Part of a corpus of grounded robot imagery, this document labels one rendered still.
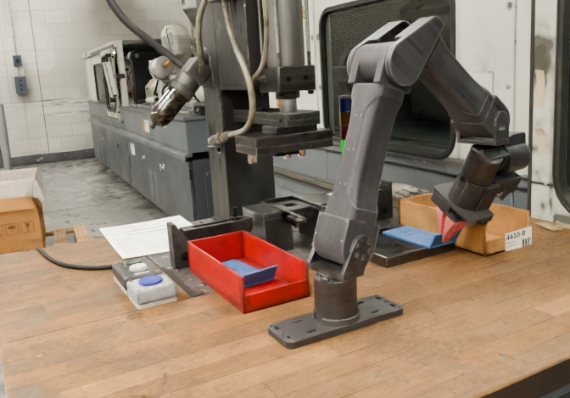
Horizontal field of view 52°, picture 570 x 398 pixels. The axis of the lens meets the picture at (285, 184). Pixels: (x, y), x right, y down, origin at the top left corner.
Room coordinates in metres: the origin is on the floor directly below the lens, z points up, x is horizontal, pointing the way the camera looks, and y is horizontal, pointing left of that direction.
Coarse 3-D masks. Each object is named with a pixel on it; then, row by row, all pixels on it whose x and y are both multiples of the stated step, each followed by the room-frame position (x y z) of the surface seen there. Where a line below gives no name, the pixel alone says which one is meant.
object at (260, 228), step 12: (252, 216) 1.19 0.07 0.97; (312, 216) 1.20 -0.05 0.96; (252, 228) 1.19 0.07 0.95; (264, 228) 1.14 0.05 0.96; (276, 228) 1.15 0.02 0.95; (288, 228) 1.17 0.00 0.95; (300, 228) 1.28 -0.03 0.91; (312, 228) 1.24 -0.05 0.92; (276, 240) 1.15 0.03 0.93; (288, 240) 1.17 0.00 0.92
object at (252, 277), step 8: (224, 264) 1.08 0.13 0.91; (232, 264) 1.07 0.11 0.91; (240, 264) 1.07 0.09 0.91; (240, 272) 1.02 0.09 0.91; (248, 272) 0.95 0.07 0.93; (256, 272) 0.95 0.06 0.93; (264, 272) 0.97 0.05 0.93; (272, 272) 0.98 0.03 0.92; (248, 280) 0.95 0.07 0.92; (256, 280) 0.97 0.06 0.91; (264, 280) 0.98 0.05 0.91
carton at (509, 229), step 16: (400, 208) 1.27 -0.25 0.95; (416, 208) 1.22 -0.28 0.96; (432, 208) 1.18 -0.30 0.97; (496, 208) 1.17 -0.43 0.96; (512, 208) 1.14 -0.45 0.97; (400, 224) 1.27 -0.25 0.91; (416, 224) 1.22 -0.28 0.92; (432, 224) 1.18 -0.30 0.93; (496, 224) 1.17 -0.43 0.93; (512, 224) 1.14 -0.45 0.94; (528, 224) 1.11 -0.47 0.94; (464, 240) 1.10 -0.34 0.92; (480, 240) 1.06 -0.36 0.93; (496, 240) 1.07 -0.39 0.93; (512, 240) 1.09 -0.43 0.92; (528, 240) 1.11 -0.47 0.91
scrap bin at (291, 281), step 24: (192, 240) 1.08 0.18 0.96; (216, 240) 1.10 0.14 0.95; (240, 240) 1.12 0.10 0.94; (264, 240) 1.05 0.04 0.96; (192, 264) 1.06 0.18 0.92; (216, 264) 0.94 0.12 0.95; (264, 264) 1.05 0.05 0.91; (288, 264) 0.96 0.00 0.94; (216, 288) 0.95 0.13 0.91; (240, 288) 0.86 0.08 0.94; (264, 288) 0.95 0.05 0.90; (288, 288) 0.89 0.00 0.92
